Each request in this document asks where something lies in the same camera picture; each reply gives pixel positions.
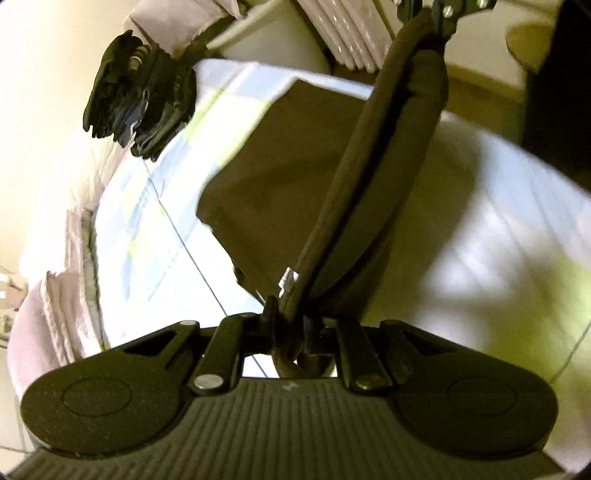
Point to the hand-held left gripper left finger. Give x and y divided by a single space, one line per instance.
270 323

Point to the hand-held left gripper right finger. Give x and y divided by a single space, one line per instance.
314 337

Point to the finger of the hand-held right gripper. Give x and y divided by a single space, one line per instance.
415 7
455 14

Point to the dark brown long-sleeved shirt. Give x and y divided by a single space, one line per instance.
286 184

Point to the white striped pillow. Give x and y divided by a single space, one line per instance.
60 207

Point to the bed with checkered sheet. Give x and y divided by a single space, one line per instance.
485 207

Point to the pink quilt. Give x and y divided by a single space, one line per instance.
41 323

